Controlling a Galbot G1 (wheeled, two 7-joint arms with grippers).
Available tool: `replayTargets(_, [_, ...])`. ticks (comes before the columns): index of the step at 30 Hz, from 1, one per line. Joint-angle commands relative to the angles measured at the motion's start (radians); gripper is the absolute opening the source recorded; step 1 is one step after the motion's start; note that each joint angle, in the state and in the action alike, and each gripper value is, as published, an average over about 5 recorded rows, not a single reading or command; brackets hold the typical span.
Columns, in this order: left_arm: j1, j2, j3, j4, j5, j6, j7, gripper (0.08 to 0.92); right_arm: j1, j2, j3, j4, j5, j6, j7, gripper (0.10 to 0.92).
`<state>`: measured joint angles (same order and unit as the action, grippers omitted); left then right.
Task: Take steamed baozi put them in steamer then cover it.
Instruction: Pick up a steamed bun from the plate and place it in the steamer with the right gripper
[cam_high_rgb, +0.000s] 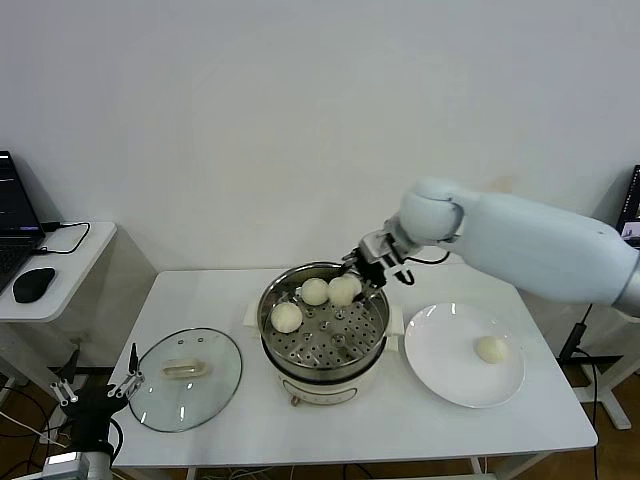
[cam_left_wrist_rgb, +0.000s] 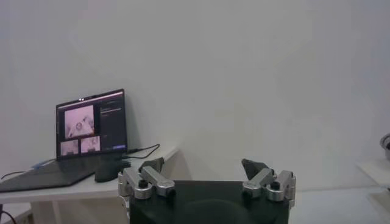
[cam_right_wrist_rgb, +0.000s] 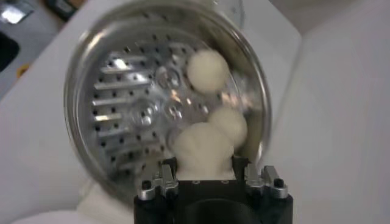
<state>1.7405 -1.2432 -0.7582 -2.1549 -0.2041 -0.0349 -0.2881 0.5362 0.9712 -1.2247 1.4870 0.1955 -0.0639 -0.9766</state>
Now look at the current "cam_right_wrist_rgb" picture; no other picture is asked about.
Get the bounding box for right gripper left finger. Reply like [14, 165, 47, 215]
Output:
[136, 156, 180, 201]

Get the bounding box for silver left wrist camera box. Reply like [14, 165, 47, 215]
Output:
[0, 2, 35, 25]

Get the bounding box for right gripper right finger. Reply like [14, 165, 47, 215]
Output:
[232, 155, 289, 200]

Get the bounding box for white steamed baozi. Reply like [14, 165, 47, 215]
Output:
[173, 121, 237, 180]
[208, 106, 248, 150]
[186, 49, 230, 94]

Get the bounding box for stainless steel steamer basket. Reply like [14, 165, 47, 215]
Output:
[63, 0, 272, 208]

